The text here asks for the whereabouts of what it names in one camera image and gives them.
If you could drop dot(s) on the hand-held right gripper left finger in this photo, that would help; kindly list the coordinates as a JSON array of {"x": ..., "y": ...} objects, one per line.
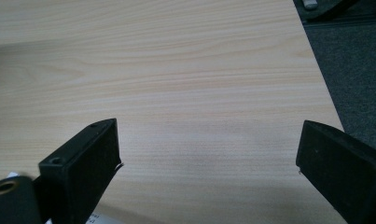
[{"x": 83, "y": 168}]

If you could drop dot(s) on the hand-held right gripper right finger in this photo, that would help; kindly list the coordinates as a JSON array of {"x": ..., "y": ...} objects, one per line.
[{"x": 347, "y": 174}]

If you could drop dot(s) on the black stand base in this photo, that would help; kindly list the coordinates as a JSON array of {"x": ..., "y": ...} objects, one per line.
[{"x": 338, "y": 12}]

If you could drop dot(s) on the small grey object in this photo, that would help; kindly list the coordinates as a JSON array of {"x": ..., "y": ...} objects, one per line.
[{"x": 310, "y": 3}]

